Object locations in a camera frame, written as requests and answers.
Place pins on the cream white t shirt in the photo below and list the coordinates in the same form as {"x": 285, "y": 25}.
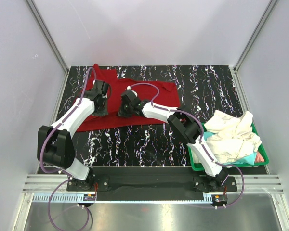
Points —
{"x": 227, "y": 126}

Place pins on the right controller box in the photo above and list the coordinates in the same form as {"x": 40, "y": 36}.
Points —
{"x": 220, "y": 199}

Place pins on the teal t shirt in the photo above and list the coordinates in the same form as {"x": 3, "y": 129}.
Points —
{"x": 232, "y": 150}

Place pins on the aluminium front rail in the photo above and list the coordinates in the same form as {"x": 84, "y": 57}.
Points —
{"x": 253, "y": 184}

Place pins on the controller box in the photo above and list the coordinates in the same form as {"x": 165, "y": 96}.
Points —
{"x": 220, "y": 199}
{"x": 89, "y": 197}

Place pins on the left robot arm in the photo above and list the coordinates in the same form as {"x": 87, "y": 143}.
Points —
{"x": 56, "y": 151}

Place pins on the pink t shirt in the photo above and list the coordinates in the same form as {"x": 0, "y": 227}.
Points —
{"x": 259, "y": 158}

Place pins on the grey slotted cable duct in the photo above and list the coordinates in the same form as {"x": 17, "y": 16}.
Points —
{"x": 78, "y": 198}

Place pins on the left aluminium frame post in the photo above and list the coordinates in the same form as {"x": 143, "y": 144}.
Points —
{"x": 43, "y": 28}

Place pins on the right aluminium frame post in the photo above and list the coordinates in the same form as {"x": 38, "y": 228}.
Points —
{"x": 259, "y": 27}

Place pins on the aluminium frame post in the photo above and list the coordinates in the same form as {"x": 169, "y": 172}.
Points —
{"x": 259, "y": 27}
{"x": 43, "y": 28}

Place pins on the green plastic bin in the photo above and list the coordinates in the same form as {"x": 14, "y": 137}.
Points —
{"x": 247, "y": 161}

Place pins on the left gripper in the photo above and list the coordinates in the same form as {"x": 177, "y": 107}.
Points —
{"x": 104, "y": 112}

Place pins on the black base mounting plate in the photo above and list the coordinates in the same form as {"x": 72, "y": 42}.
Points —
{"x": 148, "y": 184}

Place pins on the left controller box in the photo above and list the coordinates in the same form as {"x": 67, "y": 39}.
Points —
{"x": 89, "y": 197}

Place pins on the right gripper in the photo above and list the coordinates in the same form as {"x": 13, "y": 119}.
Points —
{"x": 121, "y": 112}

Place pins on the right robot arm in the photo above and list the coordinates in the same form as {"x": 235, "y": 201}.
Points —
{"x": 184, "y": 125}

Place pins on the red t shirt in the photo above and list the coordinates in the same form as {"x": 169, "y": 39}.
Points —
{"x": 168, "y": 96}

